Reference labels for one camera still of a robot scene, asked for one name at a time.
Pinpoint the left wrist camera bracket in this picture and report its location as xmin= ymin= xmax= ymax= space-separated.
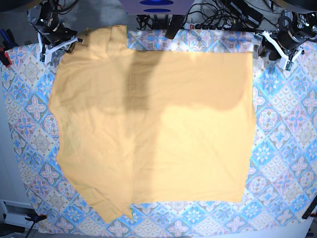
xmin=260 ymin=31 xmax=305 ymax=72

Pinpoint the black clamp top centre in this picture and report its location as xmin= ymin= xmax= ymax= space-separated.
xmin=165 ymin=15 xmax=185 ymax=40

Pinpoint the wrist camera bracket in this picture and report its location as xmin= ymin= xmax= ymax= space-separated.
xmin=260 ymin=31 xmax=305 ymax=72
xmin=37 ymin=33 xmax=83 ymax=64

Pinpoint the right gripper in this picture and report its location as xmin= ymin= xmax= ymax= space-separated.
xmin=36 ymin=22 xmax=82 ymax=54

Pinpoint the blue handled tools left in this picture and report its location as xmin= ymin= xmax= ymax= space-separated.
xmin=0 ymin=29 xmax=18 ymax=49

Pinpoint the red clamp left edge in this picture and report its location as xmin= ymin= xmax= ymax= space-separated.
xmin=0 ymin=51 xmax=12 ymax=67

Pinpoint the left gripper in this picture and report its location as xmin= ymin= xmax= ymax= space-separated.
xmin=257 ymin=30 xmax=307 ymax=60

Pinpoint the white rail bottom left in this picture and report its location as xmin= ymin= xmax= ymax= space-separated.
xmin=0 ymin=199 xmax=36 ymax=228

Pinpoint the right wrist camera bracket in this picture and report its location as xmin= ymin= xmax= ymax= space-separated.
xmin=37 ymin=33 xmax=83 ymax=64

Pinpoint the orange black clamp bottom left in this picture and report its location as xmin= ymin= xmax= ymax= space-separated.
xmin=25 ymin=214 xmax=47 ymax=238

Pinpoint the white power strip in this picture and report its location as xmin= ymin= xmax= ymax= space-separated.
xmin=184 ymin=22 xmax=202 ymax=30

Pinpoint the black clamp right edge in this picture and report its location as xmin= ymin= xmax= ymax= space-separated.
xmin=302 ymin=201 xmax=317 ymax=220

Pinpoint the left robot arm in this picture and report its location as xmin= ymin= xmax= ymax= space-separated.
xmin=258 ymin=0 xmax=317 ymax=61

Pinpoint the yellow T-shirt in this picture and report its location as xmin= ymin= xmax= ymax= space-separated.
xmin=49 ymin=26 xmax=256 ymax=223

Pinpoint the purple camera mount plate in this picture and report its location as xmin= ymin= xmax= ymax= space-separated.
xmin=119 ymin=0 xmax=194 ymax=15

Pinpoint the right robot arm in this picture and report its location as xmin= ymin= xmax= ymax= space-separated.
xmin=27 ymin=0 xmax=82 ymax=60

